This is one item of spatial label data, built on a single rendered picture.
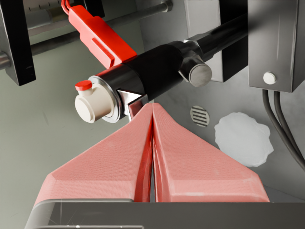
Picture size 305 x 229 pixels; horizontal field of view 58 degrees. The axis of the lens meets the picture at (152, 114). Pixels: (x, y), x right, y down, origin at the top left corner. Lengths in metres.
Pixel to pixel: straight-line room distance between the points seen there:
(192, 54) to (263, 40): 0.08
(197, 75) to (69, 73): 0.33
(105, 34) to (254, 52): 0.13
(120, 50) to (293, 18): 0.13
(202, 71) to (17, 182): 0.37
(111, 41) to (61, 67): 0.29
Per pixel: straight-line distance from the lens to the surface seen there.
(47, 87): 0.45
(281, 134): 0.25
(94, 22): 0.18
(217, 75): 0.27
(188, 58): 0.17
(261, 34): 0.24
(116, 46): 0.17
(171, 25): 0.49
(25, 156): 0.46
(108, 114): 0.15
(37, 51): 0.34
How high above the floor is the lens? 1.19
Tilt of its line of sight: 36 degrees down
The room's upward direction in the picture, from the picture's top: 123 degrees counter-clockwise
